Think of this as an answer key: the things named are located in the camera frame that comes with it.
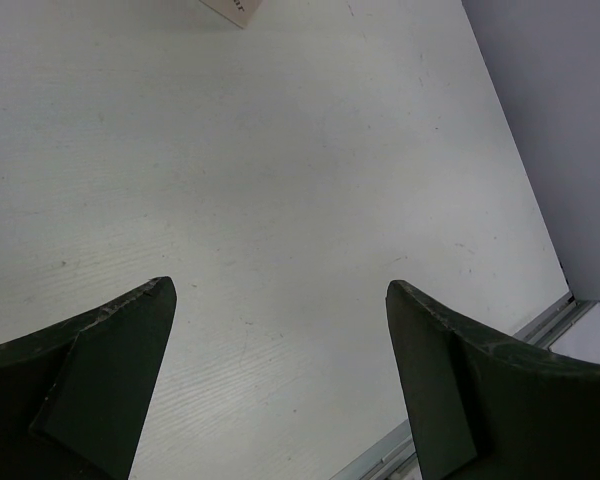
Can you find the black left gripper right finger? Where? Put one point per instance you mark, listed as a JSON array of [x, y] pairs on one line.
[[484, 405]]

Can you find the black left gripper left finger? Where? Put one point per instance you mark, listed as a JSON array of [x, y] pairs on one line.
[[74, 396]]

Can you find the cream paper bag orange handles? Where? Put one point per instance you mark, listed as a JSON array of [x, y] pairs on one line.
[[239, 12]]

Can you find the aluminium table frame rail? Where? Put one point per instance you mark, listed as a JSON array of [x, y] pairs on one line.
[[571, 329]]

